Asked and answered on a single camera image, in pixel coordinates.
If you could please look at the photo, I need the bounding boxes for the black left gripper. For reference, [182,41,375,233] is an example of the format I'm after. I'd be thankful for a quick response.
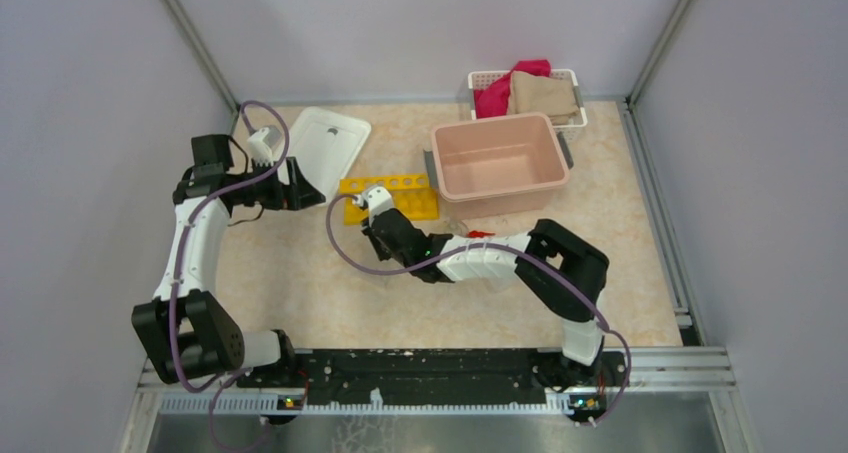
[230,156,325,211]

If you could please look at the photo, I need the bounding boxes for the yellow test tube rack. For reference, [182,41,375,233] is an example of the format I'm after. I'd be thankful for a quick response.
[338,174,440,221]

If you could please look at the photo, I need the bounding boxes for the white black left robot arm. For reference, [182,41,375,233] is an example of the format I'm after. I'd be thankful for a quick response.
[131,127,326,392]

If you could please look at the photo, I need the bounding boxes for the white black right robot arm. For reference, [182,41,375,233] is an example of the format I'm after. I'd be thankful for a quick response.
[362,208,610,385]

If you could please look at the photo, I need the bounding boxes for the white plastic tray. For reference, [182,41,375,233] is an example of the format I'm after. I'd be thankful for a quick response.
[287,107,372,206]

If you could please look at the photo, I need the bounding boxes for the pink plastic tub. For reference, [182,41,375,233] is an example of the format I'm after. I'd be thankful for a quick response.
[430,113,571,220]

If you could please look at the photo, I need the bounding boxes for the red cloth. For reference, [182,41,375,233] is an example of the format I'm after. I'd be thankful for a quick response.
[473,59,551,119]

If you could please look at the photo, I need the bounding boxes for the beige cloth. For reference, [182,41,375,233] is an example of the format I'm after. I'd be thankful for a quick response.
[507,72,580,126]

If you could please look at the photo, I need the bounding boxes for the white perforated basket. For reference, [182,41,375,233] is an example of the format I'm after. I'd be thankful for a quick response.
[467,66,588,129]

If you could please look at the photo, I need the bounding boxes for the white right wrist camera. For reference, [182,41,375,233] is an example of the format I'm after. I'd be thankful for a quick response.
[353,184,395,221]

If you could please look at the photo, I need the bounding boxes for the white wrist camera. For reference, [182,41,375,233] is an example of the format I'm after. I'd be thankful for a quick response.
[247,126,283,167]
[353,184,395,221]

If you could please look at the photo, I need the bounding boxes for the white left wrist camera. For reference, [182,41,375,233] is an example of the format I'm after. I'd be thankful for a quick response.
[247,126,283,167]

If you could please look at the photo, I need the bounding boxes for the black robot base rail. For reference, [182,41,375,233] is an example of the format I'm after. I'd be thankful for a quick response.
[237,348,627,407]

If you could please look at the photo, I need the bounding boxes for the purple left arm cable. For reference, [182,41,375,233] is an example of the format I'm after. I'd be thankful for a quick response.
[168,100,291,451]

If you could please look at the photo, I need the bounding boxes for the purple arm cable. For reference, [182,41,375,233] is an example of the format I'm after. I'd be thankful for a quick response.
[168,100,291,451]
[324,193,634,428]

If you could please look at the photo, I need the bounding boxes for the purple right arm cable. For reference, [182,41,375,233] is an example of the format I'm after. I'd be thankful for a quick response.
[324,193,634,428]

